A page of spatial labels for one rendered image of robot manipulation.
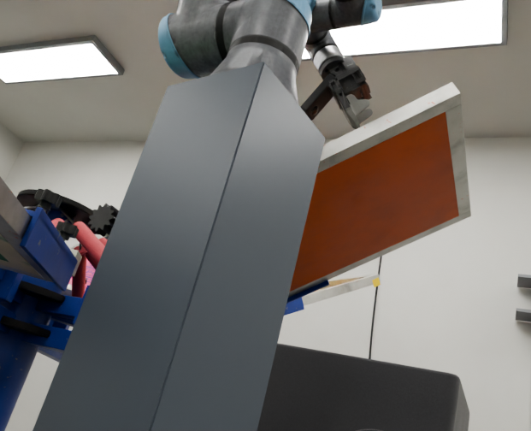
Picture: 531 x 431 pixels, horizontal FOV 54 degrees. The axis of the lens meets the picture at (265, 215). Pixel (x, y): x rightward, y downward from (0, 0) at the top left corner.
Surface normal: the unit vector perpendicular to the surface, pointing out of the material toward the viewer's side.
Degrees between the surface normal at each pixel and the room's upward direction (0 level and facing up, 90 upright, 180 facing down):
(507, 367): 90
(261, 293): 90
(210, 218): 90
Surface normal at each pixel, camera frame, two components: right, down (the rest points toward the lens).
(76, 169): -0.36, -0.45
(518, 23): -0.24, 0.89
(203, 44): -0.46, 0.36
